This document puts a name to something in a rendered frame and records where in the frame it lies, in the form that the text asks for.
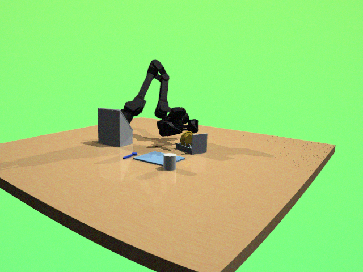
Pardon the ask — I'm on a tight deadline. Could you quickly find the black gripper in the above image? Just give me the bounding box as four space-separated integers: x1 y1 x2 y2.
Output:
159 119 199 137

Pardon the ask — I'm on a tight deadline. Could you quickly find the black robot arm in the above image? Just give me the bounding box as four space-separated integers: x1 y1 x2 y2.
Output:
121 59 189 129

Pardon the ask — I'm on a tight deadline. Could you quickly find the yellow round plate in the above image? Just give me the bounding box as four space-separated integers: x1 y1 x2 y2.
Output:
180 131 193 146

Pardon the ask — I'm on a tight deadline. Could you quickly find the grey dish rack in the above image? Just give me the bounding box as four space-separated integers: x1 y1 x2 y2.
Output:
176 133 208 155

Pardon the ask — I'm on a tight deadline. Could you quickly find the grey cylinder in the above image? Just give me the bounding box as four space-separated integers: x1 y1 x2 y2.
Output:
163 153 176 171

